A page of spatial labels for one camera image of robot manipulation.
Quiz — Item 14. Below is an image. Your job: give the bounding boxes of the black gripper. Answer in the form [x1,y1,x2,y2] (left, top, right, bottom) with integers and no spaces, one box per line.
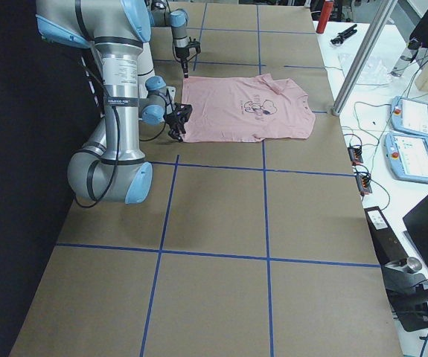
[165,103,193,142]
[173,37,201,78]

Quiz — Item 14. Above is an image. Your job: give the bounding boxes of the pink Snoopy t-shirt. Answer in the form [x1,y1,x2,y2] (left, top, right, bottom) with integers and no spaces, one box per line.
[182,74,316,143]

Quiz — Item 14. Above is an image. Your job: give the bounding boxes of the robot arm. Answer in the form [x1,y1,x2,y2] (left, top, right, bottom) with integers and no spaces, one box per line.
[145,0,201,78]
[36,1,200,208]

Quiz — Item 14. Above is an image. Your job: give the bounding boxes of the red cylinder bottle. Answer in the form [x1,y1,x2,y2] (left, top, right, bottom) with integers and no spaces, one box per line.
[316,0,334,34]

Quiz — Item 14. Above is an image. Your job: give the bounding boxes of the black folded tripod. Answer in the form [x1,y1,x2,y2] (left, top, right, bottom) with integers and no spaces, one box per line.
[330,24,357,45]

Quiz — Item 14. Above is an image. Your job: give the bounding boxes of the grey USB hub left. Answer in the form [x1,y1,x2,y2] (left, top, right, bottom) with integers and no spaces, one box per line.
[348,146,363,166]

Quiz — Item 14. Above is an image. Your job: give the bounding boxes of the grey usb hub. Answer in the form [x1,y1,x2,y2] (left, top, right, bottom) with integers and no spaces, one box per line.
[348,146,363,166]
[355,172,372,196]

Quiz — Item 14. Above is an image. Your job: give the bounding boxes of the grey USB hub right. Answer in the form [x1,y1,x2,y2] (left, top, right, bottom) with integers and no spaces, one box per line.
[355,172,372,196]

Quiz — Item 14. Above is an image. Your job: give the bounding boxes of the upper blue teach pendant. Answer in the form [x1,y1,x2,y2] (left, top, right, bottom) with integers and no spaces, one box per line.
[391,96,428,138]

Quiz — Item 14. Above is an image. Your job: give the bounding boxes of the blue teach pendant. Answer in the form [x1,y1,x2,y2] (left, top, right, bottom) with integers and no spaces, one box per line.
[391,96,428,138]
[384,132,428,184]

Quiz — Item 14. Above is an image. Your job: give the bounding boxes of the lower blue teach pendant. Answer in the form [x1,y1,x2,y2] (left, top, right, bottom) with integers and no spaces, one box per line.
[384,132,428,184]

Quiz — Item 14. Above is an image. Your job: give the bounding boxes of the black box with label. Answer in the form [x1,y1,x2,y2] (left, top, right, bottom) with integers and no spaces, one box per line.
[364,206,408,266]

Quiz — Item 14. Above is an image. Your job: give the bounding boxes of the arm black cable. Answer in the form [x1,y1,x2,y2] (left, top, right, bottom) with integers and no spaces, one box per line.
[74,55,173,209]

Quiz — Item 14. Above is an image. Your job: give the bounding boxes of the aluminium frame post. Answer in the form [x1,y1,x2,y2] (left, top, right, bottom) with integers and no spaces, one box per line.
[331,0,398,116]

